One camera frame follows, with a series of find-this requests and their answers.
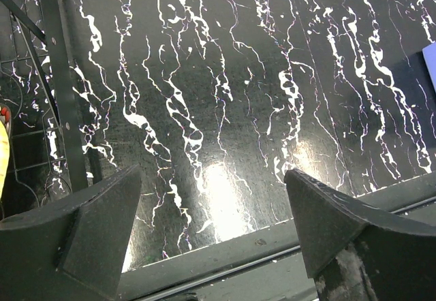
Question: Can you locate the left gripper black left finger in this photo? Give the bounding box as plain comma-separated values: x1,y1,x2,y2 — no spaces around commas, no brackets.
1,165,141,300

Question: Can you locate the black wire dish rack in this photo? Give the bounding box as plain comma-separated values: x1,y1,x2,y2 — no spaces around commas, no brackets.
1,0,102,218

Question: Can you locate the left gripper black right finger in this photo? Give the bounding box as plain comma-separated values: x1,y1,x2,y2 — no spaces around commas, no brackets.
285,169,435,300

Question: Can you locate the purple translucent box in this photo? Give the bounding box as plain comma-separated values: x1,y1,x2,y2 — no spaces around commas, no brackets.
422,42,436,91

